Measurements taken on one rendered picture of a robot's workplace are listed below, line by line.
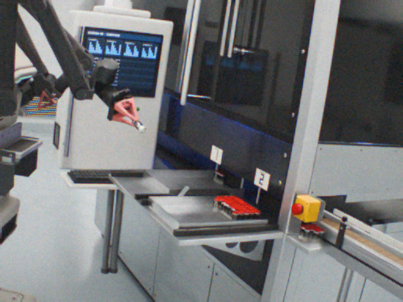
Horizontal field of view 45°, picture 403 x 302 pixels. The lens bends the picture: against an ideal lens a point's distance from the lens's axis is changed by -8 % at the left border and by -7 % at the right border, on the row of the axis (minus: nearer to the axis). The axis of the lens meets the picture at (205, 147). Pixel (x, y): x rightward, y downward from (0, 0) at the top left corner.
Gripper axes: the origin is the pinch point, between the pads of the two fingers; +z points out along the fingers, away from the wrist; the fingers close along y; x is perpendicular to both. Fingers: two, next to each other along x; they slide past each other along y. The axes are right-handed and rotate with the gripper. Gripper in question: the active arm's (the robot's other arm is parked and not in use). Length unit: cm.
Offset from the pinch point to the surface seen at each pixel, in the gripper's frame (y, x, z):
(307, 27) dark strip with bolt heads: 29, 58, 11
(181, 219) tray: -33.0, 12.2, 20.0
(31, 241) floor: -196, 25, -93
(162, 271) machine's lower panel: -121, 45, 1
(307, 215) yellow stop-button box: -13, 35, 50
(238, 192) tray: -46, 52, 16
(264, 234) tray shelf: -27, 28, 43
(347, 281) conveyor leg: -27, 39, 75
